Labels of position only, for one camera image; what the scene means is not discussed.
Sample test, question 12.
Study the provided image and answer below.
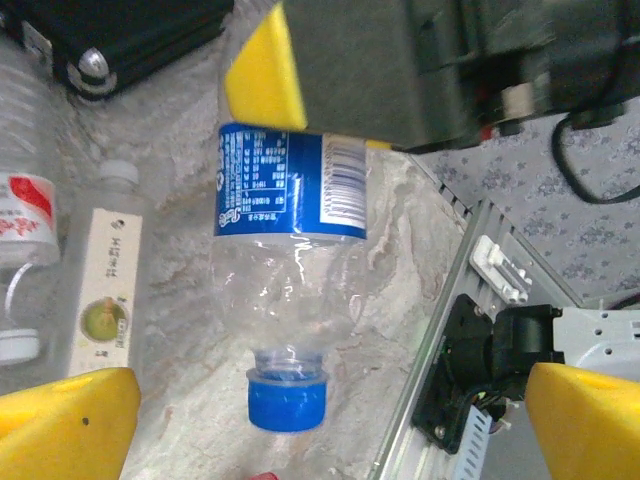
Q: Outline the black hard case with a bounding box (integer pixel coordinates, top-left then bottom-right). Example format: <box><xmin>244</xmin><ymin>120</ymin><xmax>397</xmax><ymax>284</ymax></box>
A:
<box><xmin>0</xmin><ymin>0</ymin><xmax>236</xmax><ymax>101</ymax></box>

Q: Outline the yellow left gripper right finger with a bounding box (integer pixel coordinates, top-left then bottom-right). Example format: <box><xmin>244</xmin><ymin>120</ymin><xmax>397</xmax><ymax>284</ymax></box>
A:
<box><xmin>524</xmin><ymin>362</ymin><xmax>640</xmax><ymax>480</ymax></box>

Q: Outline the white rail bracket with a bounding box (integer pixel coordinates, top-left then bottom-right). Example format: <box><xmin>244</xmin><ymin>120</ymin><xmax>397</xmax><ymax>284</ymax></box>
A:
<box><xmin>472</xmin><ymin>234</ymin><xmax>532</xmax><ymax>305</ymax></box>

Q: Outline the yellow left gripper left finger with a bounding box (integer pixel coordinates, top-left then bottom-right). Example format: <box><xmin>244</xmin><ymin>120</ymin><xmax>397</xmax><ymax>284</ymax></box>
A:
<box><xmin>0</xmin><ymin>367</ymin><xmax>142</xmax><ymax>480</ymax></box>

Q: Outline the black right camera cable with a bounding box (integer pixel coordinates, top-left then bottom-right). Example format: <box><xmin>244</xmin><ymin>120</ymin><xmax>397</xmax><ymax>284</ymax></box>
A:
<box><xmin>549</xmin><ymin>29</ymin><xmax>640</xmax><ymax>205</ymax></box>

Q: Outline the aluminium mounting rail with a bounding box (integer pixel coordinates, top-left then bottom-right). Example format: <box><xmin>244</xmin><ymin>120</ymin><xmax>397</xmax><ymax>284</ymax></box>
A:
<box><xmin>369</xmin><ymin>197</ymin><xmax>586</xmax><ymax>480</ymax></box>

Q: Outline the clear bottle cream tea label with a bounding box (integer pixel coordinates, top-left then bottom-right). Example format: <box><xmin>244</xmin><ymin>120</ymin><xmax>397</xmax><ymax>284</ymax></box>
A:
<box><xmin>62</xmin><ymin>159</ymin><xmax>154</xmax><ymax>381</ymax></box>

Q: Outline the white slotted cable duct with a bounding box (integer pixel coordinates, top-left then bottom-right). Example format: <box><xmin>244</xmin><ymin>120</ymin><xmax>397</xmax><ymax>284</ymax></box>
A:
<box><xmin>447</xmin><ymin>404</ymin><xmax>501</xmax><ymax>480</ymax></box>

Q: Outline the clear bottle red white label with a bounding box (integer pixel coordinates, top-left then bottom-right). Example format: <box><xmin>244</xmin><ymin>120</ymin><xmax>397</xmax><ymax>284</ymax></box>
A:
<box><xmin>0</xmin><ymin>39</ymin><xmax>64</xmax><ymax>366</ymax></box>

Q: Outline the clear bottle blue label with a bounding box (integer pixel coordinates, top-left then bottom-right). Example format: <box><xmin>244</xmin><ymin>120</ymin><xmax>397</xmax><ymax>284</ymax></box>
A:
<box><xmin>207</xmin><ymin>122</ymin><xmax>371</xmax><ymax>434</ymax></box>

